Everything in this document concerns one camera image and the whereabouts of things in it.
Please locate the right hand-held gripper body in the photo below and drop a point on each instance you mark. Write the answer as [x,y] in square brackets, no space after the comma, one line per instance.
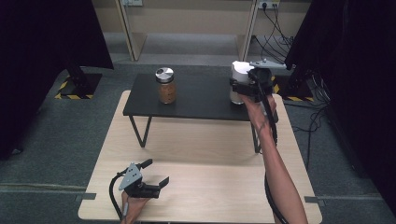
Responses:
[261,81]

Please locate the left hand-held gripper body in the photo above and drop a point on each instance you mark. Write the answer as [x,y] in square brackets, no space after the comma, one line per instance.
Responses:
[134,182]

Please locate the small black table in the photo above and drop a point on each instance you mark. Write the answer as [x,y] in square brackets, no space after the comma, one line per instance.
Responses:
[202,96]

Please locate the glass jar of brown powder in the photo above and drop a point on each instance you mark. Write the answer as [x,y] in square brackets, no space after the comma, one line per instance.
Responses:
[167,90]

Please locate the person's left hand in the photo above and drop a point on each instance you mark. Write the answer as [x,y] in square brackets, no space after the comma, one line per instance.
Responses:
[134,208]

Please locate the person's right hand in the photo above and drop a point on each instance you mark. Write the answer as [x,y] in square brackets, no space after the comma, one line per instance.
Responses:
[257,113]

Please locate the striped stand base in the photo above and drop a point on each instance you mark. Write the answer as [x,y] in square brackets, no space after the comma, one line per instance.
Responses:
[77,88]
[295,91]

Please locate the grey floor tape strip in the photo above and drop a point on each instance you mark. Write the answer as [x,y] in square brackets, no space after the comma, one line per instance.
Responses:
[314,200]
[85,196]

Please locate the black curtain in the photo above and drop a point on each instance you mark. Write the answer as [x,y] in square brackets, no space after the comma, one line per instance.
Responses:
[348,77]
[40,46]

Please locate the beige shelf frame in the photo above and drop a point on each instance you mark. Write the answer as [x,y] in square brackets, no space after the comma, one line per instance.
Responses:
[132,31]
[250,28]

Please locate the white wall outlet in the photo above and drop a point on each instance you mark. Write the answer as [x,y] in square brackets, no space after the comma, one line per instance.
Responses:
[269,3]
[133,2]

